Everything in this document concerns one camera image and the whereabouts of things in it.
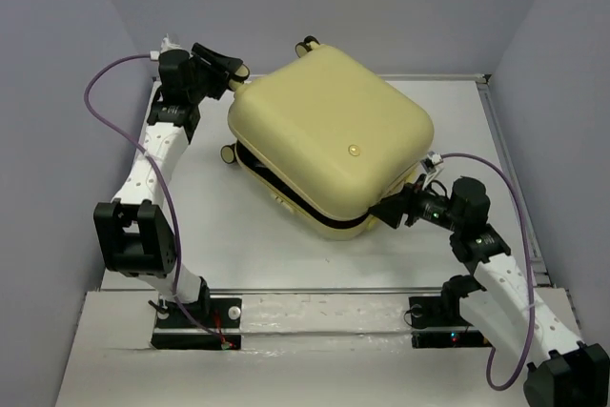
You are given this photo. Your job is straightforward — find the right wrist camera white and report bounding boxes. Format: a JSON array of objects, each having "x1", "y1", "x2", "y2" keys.
[{"x1": 420, "y1": 151, "x2": 443, "y2": 188}]

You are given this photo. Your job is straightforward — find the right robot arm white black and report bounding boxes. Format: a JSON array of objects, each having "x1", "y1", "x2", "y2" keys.
[{"x1": 370, "y1": 177, "x2": 609, "y2": 406}]

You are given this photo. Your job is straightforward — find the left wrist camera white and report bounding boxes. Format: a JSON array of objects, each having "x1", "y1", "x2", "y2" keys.
[{"x1": 149, "y1": 34, "x2": 191, "y2": 64}]

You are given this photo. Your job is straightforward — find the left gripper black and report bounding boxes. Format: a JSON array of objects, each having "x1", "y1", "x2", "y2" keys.
[{"x1": 188, "y1": 42, "x2": 244, "y2": 104}]

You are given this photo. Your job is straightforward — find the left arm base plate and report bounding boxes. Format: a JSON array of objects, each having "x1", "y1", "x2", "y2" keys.
[{"x1": 148, "y1": 295, "x2": 242, "y2": 351}]

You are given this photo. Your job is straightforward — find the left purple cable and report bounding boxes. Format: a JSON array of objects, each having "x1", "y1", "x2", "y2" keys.
[{"x1": 83, "y1": 53, "x2": 230, "y2": 346}]

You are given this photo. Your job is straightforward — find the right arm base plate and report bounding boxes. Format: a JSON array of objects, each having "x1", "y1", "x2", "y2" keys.
[{"x1": 403, "y1": 295, "x2": 491, "y2": 350}]

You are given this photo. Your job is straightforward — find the yellow hard-shell suitcase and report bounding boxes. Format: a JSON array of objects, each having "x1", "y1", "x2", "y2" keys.
[{"x1": 220, "y1": 36, "x2": 435, "y2": 240}]

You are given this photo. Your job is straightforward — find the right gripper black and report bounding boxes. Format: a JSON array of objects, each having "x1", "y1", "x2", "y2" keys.
[{"x1": 368, "y1": 173, "x2": 462, "y2": 233}]

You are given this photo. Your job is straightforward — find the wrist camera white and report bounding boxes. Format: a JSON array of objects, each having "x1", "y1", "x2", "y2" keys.
[
  {"x1": 149, "y1": 34, "x2": 191, "y2": 64},
  {"x1": 420, "y1": 151, "x2": 443, "y2": 188}
]

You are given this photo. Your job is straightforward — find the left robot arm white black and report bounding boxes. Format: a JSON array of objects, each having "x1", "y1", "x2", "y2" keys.
[{"x1": 84, "y1": 39, "x2": 250, "y2": 327}]

